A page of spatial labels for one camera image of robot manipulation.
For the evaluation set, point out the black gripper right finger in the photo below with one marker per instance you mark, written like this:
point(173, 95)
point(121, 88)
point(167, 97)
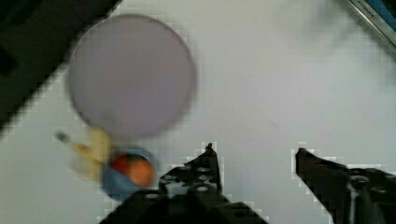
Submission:
point(350, 195)

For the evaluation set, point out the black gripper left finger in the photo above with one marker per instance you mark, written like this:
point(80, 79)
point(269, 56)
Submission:
point(203, 170)

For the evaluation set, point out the black toy oven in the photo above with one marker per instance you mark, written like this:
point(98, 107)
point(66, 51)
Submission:
point(379, 16)

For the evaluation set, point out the orange toy fruit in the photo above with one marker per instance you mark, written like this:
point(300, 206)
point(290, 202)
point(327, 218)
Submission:
point(141, 172)

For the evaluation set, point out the small blue bowl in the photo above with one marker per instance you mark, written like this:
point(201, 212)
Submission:
point(118, 186)

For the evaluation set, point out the red strawberry in bowl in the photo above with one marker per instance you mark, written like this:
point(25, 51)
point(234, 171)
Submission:
point(121, 164)

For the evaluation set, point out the grey round plate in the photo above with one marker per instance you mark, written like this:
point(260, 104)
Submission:
point(132, 76)

